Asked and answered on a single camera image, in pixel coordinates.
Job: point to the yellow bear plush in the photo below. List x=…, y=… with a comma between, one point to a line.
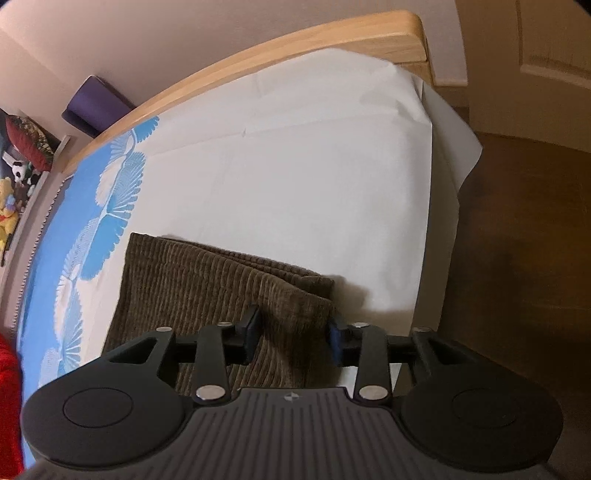
x=8, y=212

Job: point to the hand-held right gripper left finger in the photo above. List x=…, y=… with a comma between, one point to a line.
x=251, y=334

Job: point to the wooden bed footboard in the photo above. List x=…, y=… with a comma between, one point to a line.
x=323, y=41

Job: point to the red patterned cushion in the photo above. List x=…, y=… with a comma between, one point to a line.
x=30, y=141

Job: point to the panda plush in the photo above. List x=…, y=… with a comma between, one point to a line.
x=23, y=173

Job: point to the cream door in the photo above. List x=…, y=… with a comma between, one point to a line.
x=531, y=69

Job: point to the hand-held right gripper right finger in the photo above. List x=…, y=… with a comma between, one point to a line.
x=337, y=344

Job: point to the red folded blanket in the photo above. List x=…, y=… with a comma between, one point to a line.
x=9, y=401

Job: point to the grey mattress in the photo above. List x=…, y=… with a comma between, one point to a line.
x=37, y=221

